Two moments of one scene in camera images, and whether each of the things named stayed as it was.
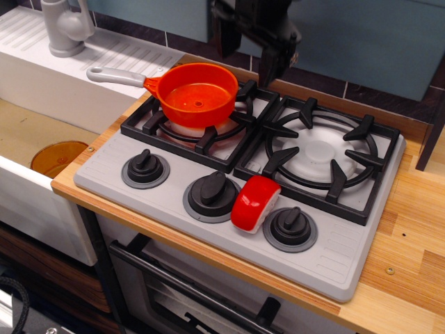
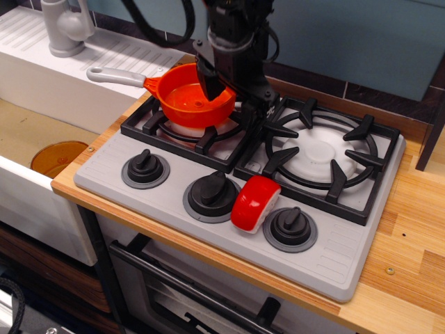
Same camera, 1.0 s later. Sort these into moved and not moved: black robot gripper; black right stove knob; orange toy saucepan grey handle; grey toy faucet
Moved: black robot gripper
Not moved: orange toy saucepan grey handle; grey toy faucet; black right stove knob
